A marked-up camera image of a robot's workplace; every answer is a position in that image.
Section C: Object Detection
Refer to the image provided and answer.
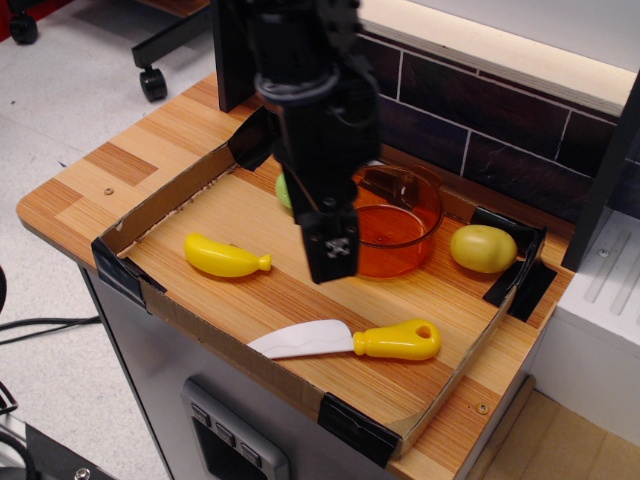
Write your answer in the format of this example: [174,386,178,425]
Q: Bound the yellow handled white toy knife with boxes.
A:
[248,319,442,361]

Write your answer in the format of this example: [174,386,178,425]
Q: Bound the green toy apple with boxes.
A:
[275,173,293,213]

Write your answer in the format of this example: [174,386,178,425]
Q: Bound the black caster wheel far left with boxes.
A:
[9,12,39,45]

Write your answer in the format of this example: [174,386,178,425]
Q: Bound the grey oven control panel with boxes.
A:
[181,379,291,480]

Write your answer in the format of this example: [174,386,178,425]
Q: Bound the orange transparent plastic pot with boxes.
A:
[354,165,444,279]

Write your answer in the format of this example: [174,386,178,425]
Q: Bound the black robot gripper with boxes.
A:
[254,69,381,284]

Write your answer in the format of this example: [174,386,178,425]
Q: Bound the cardboard fence with black tape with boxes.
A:
[90,105,558,469]

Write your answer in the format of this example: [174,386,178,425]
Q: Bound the black chair caster wheel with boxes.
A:
[139,68,167,102]

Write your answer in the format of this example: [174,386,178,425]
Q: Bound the yellow toy banana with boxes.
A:
[183,233,272,278]

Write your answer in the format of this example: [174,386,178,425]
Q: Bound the black floor cable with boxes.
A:
[0,314,101,346]

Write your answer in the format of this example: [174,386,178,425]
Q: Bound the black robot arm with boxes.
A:
[233,1,381,284]

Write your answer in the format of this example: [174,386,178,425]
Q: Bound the yellow toy potato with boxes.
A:
[450,224,518,274]

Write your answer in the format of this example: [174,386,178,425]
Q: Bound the black vertical shelf post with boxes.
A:
[562,81,639,271]

